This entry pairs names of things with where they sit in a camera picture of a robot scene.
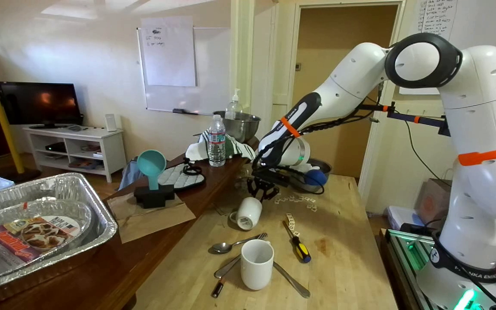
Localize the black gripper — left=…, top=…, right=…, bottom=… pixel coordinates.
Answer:
left=250, top=162, right=285, bottom=204

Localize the wooden door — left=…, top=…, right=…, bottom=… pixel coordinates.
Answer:
left=290, top=4, right=402, bottom=181

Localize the aluminium foil tray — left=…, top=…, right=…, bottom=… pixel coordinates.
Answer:
left=0, top=171, right=120, bottom=298

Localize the white ceramic mug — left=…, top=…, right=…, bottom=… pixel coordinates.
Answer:
left=228, top=197, right=266, bottom=233
left=240, top=238, right=276, bottom=291

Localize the black camera boom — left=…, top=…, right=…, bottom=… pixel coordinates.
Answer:
left=368, top=102, right=452, bottom=138

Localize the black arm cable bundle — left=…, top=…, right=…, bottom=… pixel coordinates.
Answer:
left=250, top=102, right=388, bottom=197

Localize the black handled knife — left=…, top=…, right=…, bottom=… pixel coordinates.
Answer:
left=209, top=278, right=228, bottom=300

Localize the teal plastic cup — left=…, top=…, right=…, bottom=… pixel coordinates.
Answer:
left=135, top=149, right=169, bottom=192

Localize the yellow black screwdriver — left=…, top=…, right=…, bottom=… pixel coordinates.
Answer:
left=281, top=214, right=314, bottom=266

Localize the brown paper sheet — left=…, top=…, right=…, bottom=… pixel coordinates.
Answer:
left=106, top=192, right=199, bottom=245

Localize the black white oven mitt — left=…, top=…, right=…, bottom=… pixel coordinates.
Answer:
left=157, top=162, right=207, bottom=192

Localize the whiteboard on wall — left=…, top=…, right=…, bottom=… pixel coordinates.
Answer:
left=138, top=14, right=199, bottom=90

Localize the clear spray bottle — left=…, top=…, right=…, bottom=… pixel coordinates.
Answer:
left=225, top=88, right=242, bottom=123

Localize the large steel mixing bowl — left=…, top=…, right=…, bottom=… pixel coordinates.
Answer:
left=216, top=111, right=264, bottom=143

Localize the blue cloth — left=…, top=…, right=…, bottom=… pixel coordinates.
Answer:
left=118, top=161, right=142, bottom=192

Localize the translucent storage box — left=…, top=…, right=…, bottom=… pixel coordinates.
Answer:
left=414, top=178, right=454, bottom=229

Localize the dark wooden side table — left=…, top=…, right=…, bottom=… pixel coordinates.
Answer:
left=0, top=136, right=262, bottom=310

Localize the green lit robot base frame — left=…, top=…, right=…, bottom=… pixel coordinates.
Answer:
left=383, top=228, right=496, bottom=310

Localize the black block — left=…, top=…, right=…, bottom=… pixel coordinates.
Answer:
left=133, top=183, right=176, bottom=211

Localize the yellow pole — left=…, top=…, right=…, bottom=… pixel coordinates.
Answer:
left=0, top=95, right=27, bottom=176

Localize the white television stand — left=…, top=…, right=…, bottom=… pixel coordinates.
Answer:
left=27, top=126, right=128, bottom=185

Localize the clear labelled food container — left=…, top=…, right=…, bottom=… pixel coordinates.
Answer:
left=0, top=197, right=97, bottom=285

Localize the green striped white towel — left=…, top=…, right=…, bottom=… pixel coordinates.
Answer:
left=185, top=130, right=261, bottom=166

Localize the labelled clear water bottle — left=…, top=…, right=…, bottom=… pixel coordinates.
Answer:
left=207, top=114, right=230, bottom=169

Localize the black flat television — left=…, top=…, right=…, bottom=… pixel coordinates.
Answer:
left=0, top=80, right=85, bottom=131

